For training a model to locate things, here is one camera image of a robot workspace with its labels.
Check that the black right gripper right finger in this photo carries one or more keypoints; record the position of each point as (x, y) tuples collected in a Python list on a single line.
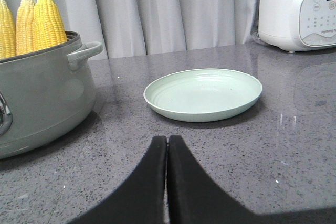
[(193, 197)]

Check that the white pleated curtain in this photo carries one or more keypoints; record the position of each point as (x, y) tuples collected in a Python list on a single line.
[(142, 27)]

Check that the light green plate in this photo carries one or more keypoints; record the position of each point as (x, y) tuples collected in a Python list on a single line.
[(203, 95)]

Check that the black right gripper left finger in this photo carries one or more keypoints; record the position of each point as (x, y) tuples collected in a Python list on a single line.
[(139, 199)]

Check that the bright yellow corn cob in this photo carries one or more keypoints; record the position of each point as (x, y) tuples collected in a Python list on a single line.
[(48, 27)]

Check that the green electric cooking pot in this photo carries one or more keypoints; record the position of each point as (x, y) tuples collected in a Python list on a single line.
[(45, 94)]

